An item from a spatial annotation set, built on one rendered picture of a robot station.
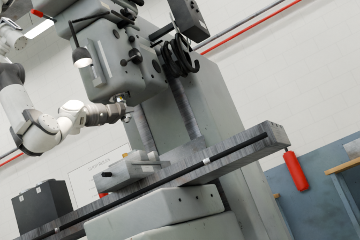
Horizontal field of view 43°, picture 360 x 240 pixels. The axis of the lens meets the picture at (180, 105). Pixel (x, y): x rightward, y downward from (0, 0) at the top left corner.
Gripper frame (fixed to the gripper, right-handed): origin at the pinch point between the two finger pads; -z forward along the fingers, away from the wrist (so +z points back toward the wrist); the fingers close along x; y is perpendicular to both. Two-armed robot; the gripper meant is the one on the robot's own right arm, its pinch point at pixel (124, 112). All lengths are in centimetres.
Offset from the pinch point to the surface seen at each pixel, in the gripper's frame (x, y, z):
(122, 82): -10.7, -8.2, 3.9
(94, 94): 1.2, -9.5, 10.5
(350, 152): 111, 20, -356
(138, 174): -10.6, 29.2, 10.6
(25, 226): 55, 26, 29
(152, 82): -4.7, -11.1, -16.2
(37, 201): 46, 19, 24
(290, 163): 191, 3, -358
